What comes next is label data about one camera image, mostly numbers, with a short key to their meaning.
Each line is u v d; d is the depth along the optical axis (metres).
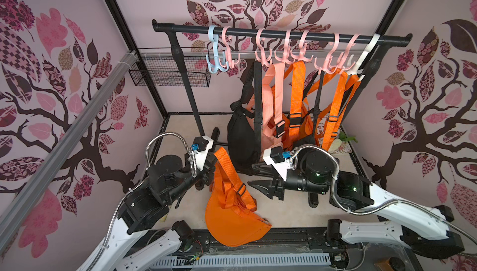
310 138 0.63
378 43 0.43
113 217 0.39
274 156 0.43
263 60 0.54
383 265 0.67
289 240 0.75
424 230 0.40
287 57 0.55
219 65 0.54
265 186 0.45
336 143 1.01
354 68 0.51
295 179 0.46
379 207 0.40
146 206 0.39
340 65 0.51
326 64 0.51
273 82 0.53
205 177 0.51
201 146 0.45
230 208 0.73
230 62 0.55
